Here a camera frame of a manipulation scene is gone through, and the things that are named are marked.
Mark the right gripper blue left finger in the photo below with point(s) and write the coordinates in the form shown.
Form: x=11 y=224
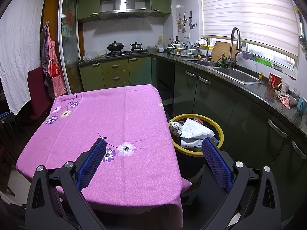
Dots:
x=88 y=162

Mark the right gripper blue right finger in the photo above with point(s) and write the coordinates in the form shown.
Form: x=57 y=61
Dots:
x=217 y=165

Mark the white paper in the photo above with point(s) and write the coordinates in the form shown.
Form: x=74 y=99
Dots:
x=193 y=134

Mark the black bin with yellow rim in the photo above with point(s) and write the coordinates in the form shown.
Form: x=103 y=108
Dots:
x=196 y=180

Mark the green kitchen cabinets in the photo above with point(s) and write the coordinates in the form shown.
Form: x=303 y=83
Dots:
x=258 y=129

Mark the steel kitchen faucet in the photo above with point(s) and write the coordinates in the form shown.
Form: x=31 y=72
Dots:
x=234 y=50

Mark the pink floral tablecloth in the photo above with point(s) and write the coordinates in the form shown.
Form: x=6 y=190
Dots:
x=118 y=139

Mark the dark red chair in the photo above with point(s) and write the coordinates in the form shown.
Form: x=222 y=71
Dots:
x=40 y=100

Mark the pink apron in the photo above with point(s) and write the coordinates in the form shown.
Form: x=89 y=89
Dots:
x=53 y=78

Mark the pink dish rag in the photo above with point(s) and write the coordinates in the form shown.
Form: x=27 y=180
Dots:
x=287 y=100

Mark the steel sink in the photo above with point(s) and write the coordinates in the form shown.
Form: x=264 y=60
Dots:
x=237 y=75

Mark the teal cup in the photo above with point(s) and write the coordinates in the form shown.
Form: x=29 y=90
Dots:
x=302 y=106

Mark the white mug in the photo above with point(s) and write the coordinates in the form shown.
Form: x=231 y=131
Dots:
x=283 y=87

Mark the red mug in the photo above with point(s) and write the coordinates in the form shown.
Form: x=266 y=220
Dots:
x=274 y=80

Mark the wooden cutting board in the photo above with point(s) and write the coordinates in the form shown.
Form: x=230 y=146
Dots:
x=219 y=49

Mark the steel dish rack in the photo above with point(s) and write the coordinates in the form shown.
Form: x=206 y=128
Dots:
x=179 y=50

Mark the black wok with lid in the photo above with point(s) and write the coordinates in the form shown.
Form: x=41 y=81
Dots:
x=115 y=46

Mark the small steel pot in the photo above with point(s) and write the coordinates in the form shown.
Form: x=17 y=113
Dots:
x=136 y=46

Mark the white curtain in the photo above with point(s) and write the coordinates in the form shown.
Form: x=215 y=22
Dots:
x=20 y=49

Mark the white window blind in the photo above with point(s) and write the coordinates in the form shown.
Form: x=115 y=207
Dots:
x=268 y=23

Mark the steel range hood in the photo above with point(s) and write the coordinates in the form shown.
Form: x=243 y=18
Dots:
x=124 y=9

